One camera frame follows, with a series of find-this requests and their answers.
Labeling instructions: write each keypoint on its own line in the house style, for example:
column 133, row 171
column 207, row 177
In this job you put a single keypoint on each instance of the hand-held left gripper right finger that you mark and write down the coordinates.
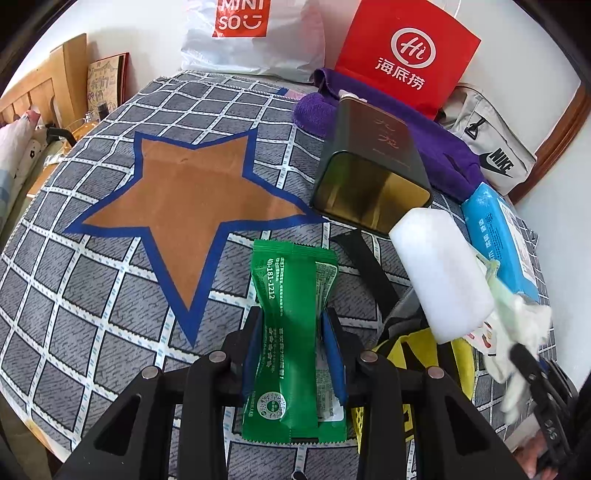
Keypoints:
column 333, row 353

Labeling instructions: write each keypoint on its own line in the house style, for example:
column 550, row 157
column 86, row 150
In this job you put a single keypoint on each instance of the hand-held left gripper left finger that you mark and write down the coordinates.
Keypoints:
column 253, row 353

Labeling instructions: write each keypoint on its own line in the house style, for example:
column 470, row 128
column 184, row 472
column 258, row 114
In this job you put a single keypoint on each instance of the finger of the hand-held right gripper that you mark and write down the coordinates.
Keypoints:
column 531, row 378
column 565, row 392

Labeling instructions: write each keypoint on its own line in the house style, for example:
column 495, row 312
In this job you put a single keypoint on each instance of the green snack packet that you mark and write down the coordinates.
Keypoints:
column 286, row 323

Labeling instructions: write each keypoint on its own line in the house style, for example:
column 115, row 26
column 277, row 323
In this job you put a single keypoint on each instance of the white red-printed plastic packet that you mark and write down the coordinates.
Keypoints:
column 526, row 323

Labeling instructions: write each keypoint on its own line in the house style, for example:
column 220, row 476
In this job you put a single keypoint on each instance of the yellow black packet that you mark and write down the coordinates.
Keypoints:
column 464, row 369

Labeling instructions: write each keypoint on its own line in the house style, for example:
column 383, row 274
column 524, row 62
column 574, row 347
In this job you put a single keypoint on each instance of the white foam block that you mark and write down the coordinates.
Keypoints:
column 438, row 267

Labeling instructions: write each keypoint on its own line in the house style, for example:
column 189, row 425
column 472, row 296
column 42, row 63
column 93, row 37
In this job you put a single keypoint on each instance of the dark green tin box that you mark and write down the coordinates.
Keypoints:
column 369, row 138

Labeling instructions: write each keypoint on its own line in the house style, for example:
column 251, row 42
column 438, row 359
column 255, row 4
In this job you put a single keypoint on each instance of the person's right hand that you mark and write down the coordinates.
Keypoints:
column 533, row 459

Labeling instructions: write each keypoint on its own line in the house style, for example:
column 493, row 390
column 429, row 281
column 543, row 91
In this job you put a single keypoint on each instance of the blue wet wipes pack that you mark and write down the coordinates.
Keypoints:
column 498, row 230

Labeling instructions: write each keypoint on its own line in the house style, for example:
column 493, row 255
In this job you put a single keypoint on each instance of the checked bedsheet with star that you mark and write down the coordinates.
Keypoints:
column 92, row 300

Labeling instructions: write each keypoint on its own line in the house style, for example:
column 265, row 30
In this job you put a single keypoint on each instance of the purple towel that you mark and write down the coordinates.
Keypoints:
column 443, row 147

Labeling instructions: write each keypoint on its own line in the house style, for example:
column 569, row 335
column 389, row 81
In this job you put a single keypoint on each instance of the pink cloth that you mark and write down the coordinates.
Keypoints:
column 295, row 95

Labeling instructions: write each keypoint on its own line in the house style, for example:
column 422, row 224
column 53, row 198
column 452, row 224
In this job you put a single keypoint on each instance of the grey sports bag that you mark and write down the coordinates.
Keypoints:
column 485, row 120

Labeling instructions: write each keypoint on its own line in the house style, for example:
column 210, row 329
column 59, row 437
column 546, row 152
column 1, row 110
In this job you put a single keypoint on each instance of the wooden side table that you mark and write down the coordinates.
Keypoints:
column 39, row 184

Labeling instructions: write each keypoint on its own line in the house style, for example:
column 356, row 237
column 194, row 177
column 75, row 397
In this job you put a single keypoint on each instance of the glass teapot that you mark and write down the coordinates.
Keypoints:
column 83, row 128

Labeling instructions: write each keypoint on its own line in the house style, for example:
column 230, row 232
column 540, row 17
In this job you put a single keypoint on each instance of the black bottle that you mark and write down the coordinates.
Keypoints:
column 101, row 110

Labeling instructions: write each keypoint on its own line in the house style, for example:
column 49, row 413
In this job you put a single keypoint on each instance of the white plastic shopping bag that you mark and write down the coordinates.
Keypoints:
column 286, row 46

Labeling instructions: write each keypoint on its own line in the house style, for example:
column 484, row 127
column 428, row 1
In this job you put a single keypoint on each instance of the brown book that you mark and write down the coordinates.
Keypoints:
column 106, row 78

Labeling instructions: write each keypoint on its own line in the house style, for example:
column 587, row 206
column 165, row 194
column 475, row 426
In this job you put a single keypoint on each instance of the white patterned pillow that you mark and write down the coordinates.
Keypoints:
column 14, row 138

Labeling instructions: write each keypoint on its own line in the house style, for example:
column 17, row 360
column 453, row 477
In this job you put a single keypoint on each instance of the red paper bag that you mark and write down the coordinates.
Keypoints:
column 406, row 27

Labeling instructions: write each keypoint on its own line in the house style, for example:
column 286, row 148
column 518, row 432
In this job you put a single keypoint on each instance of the wooden headboard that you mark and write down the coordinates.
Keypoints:
column 69, row 60

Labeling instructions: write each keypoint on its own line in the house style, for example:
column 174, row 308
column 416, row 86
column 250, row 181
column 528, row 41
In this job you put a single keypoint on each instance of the wooden door frame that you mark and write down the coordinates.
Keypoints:
column 568, row 120

